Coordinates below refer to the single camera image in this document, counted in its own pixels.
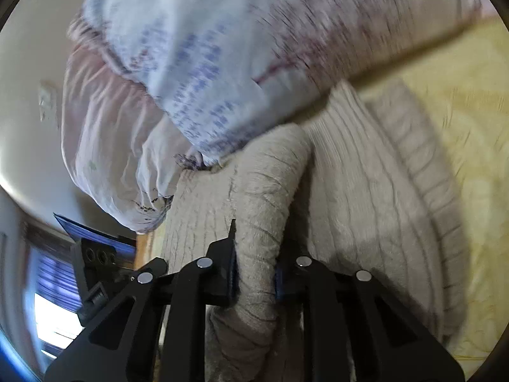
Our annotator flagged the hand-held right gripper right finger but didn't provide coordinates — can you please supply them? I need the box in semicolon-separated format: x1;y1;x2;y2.
274;255;466;382

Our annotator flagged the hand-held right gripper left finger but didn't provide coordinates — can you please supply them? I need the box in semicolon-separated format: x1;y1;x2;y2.
44;219;239;382

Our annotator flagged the beige cable knit sweater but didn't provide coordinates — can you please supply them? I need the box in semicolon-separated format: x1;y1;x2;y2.
159;80;472;382

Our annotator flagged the dark glass panel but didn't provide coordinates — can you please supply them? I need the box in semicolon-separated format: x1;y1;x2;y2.
53;213;138;255

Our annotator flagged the window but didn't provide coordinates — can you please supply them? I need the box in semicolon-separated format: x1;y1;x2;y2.
24;247;85;363

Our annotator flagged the floral print folded duvet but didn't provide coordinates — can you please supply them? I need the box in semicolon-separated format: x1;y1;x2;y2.
61;0;484;235

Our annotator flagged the yellow patterned bed sheet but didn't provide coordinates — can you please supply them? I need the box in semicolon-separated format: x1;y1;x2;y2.
346;16;509;378

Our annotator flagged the wooden headboard frame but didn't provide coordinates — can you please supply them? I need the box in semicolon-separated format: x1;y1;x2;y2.
135;233;157;269

